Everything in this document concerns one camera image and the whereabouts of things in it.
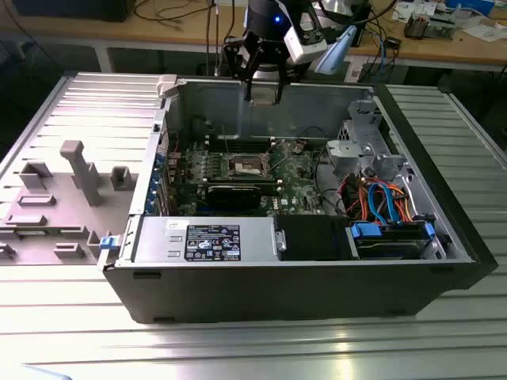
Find grey case latch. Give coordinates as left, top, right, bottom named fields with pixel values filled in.
left=155, top=74, right=178, bottom=99

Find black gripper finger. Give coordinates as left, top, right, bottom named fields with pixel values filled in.
left=223, top=36, right=261, bottom=104
left=275, top=38, right=296, bottom=104

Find black open PC case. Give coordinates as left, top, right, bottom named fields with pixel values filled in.
left=97, top=73, right=499, bottom=326

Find green motherboard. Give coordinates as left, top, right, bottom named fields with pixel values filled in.
left=164, top=134, right=332, bottom=218

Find grey parts rack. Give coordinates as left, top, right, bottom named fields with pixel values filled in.
left=0, top=139, right=140, bottom=265

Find thin black wire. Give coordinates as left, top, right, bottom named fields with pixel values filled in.
left=312, top=150, right=349, bottom=217

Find black graphics card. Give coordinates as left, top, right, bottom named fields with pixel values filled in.
left=204, top=180, right=263, bottom=211

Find black monitor stand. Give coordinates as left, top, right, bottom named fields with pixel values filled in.
left=348, top=0, right=373, bottom=48

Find wooden desk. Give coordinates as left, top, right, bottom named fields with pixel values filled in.
left=0, top=0, right=507, bottom=74

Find hard disk in blue carrier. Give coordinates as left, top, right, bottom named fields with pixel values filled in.
left=346, top=221, right=439, bottom=260

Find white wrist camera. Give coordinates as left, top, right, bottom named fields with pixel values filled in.
left=284, top=10, right=329, bottom=65

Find pale blue teach pendant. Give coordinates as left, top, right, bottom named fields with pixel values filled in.
left=314, top=25, right=357, bottom=76

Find silver square CPU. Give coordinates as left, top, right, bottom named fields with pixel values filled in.
left=252, top=87, right=277, bottom=107

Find orange wire bundle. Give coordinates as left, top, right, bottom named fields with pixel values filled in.
left=356, top=177, right=415, bottom=222

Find blue flat data wire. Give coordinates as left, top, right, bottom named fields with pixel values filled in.
left=367, top=182, right=399, bottom=226

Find silver metal drive cage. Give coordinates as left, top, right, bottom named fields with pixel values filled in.
left=326, top=98, right=415, bottom=181

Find black computer tower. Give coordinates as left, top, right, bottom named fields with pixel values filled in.
left=15, top=0, right=130, bottom=23

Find small heatsink assembly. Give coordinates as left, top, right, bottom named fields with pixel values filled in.
left=403, top=10, right=428, bottom=40

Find white paper sheets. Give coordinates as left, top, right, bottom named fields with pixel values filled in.
left=391, top=0, right=415, bottom=21

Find red data wire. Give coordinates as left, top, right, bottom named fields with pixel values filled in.
left=338, top=176, right=360, bottom=217

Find metal socket cover frame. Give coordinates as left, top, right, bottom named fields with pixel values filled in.
left=264, top=137, right=288, bottom=160

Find grey power supply unit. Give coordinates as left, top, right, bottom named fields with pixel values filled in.
left=133, top=216, right=278, bottom=265

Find metal CPU socket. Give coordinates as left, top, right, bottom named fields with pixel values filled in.
left=225, top=152, right=274, bottom=179

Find blue network cable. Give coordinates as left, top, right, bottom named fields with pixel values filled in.
left=378, top=27, right=391, bottom=76

